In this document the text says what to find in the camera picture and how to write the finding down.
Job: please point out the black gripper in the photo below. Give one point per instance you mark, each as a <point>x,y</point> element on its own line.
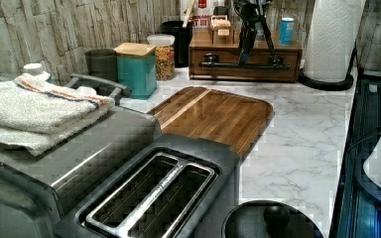
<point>252,11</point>

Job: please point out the black drawer handle bar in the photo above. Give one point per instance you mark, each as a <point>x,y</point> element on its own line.
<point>274,64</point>

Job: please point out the wooden drawer box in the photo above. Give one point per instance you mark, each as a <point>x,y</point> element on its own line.
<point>204,54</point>

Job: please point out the grey can with white lid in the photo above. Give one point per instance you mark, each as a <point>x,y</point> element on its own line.
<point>286,31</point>

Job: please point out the wooden tea bag organizer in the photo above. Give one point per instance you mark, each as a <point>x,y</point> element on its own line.
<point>220,30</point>

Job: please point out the red white sign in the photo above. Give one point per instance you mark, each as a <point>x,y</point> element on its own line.
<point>198,12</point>

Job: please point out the black round bin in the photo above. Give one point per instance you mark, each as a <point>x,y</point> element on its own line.
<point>183,35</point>

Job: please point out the white paper towel roll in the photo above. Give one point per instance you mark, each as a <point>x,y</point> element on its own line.
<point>336,20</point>

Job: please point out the clear snack jar white lid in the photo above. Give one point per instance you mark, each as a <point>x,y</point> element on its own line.
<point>165,55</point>

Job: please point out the dark wooden cutting board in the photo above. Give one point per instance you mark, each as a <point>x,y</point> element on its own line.
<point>223,117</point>

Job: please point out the black paper towel holder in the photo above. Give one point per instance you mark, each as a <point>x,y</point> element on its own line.
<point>328,65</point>

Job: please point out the teal canister with bamboo lid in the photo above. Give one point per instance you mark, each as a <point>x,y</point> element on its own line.
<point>136,68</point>

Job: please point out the dark grey metal cup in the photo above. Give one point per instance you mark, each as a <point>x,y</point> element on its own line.
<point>102,63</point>

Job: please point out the silver two-slot toaster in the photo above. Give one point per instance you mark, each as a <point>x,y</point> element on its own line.
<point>164,191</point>

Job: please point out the black round lid with knob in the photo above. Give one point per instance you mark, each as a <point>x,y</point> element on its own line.
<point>268,219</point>

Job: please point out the folded white towel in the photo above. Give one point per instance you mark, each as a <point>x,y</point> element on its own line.
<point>37,115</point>

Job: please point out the silver toaster oven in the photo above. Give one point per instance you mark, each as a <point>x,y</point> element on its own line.
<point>36,192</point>

